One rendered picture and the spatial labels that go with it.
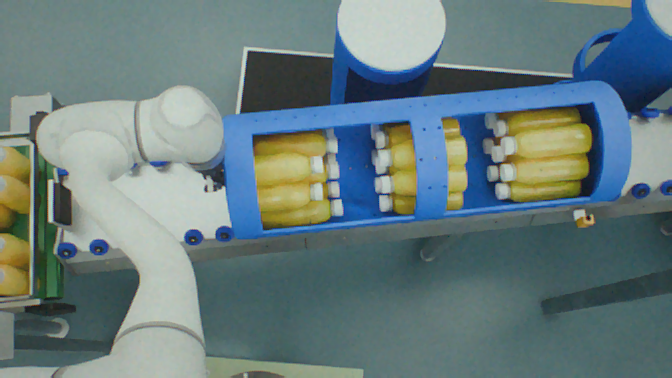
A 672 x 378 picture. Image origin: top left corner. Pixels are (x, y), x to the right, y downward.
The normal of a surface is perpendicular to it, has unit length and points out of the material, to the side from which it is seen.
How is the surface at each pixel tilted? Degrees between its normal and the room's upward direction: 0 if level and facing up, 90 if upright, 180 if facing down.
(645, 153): 0
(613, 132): 10
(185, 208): 0
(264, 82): 0
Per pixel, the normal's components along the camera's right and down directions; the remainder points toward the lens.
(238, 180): 0.07, 0.06
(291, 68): 0.04, -0.25
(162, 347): 0.21, -0.87
